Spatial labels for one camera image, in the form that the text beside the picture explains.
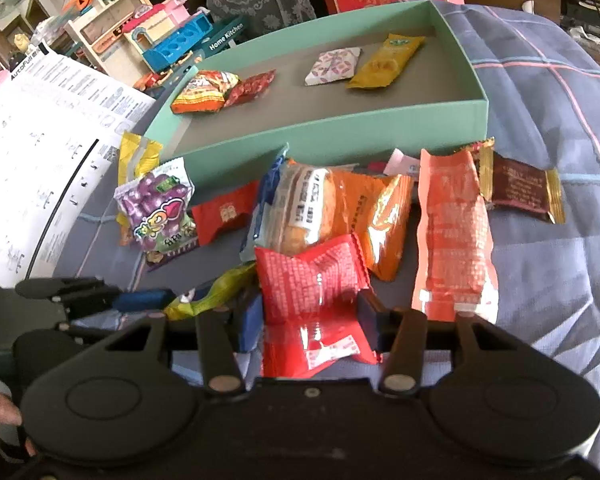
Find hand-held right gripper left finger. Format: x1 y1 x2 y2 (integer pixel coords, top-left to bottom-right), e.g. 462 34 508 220
105 295 266 396

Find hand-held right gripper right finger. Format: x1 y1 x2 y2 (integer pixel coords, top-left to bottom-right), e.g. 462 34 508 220
357 292 522 396

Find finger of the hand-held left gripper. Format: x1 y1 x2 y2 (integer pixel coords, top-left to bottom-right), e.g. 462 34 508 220
15 276 177 313
54 305 151 333

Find red snack packet white print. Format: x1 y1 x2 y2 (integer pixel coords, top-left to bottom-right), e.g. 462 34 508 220
254 234 381 378

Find long orange snack packet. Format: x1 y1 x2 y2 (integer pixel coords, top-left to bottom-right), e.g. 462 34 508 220
411 149 499 323

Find teal cardboard box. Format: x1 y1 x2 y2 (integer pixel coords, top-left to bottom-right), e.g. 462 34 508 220
144 0 490 173

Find yellow green snack packet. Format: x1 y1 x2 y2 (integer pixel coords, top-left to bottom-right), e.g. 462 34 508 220
164 262 257 322

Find purple grape gummy packet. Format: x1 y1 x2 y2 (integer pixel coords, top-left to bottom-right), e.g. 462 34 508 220
114 157 199 265

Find small red snack packet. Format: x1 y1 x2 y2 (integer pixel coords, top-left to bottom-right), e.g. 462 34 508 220
191 180 260 246

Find clear blue bread packet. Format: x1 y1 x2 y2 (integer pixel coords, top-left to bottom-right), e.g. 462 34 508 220
240 144 342 262

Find yellow striped snack packet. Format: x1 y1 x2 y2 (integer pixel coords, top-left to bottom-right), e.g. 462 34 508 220
116 131 164 247

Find pink white snack packet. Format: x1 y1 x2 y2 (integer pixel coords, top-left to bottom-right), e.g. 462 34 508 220
382 149 421 177

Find white instruction sheet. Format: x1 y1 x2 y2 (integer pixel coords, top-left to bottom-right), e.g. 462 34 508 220
0 50 157 288

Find plaid grey blanket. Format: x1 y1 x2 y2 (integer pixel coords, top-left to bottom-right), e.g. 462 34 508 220
55 2 600 480

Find brown gold snack packet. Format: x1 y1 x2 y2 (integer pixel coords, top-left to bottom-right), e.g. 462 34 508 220
462 137 567 225

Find orange red chips packet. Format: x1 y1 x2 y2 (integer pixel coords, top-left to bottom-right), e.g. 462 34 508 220
171 70 242 115

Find small red patterned packet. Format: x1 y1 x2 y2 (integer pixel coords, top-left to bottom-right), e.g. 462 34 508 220
223 71 277 108

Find white floral snack packet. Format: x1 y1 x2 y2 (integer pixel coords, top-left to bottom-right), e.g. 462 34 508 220
304 47 363 86

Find toy kitchen set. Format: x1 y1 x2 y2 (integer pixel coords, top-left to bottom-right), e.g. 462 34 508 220
62 0 216 75

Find blue teal packets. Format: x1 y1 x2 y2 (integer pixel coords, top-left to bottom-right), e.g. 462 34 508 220
180 15 248 63

